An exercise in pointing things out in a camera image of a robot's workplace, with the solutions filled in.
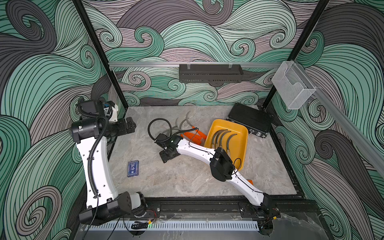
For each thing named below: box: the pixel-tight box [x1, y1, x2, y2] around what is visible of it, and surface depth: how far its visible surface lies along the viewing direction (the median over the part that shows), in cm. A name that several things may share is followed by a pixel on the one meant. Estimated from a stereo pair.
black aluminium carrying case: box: [226, 102, 273, 139], surface depth 109 cm
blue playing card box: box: [127, 160, 139, 178], surface depth 87 cm
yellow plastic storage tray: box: [204, 119, 248, 171], surface depth 102 cm
